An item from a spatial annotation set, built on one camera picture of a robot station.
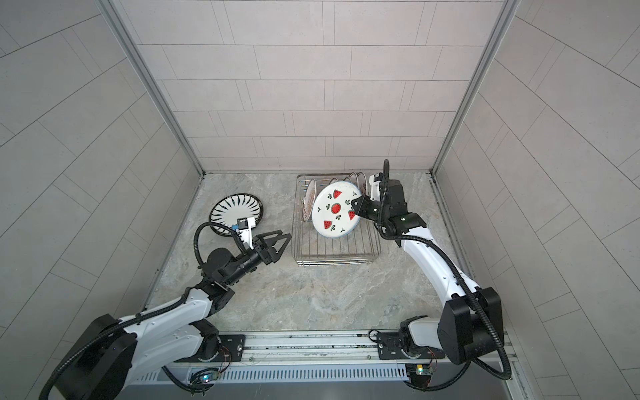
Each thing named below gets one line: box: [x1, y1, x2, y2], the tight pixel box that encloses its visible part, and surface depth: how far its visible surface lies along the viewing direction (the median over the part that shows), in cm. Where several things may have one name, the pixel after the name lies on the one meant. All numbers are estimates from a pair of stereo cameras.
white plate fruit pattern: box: [311, 180, 362, 239], surface depth 84 cm
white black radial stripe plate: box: [209, 192, 264, 237], surface depth 104 cm
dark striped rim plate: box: [231, 193, 265, 216], surface depth 104 cm
